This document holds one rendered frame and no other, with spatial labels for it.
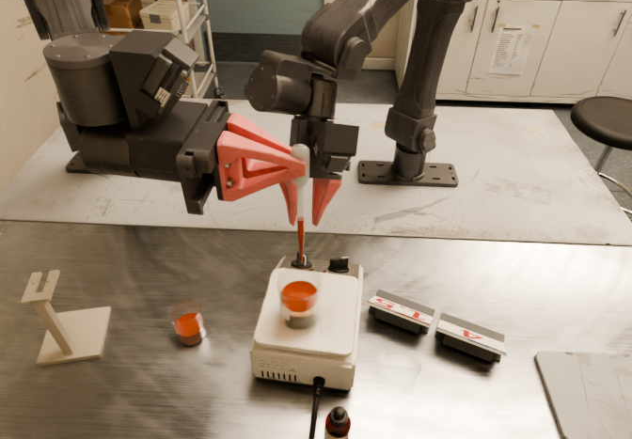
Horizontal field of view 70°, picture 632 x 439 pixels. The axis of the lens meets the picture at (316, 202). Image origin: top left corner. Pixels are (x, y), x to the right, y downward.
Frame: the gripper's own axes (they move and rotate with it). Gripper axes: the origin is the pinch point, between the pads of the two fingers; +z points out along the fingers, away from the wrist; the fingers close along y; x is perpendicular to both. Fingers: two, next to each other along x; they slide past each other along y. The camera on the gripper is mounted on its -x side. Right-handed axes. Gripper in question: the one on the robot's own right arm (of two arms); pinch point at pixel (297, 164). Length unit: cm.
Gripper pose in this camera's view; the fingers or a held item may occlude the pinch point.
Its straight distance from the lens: 41.8
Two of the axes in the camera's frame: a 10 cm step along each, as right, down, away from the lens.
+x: -0.2, 7.5, 6.6
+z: 9.9, 1.1, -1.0
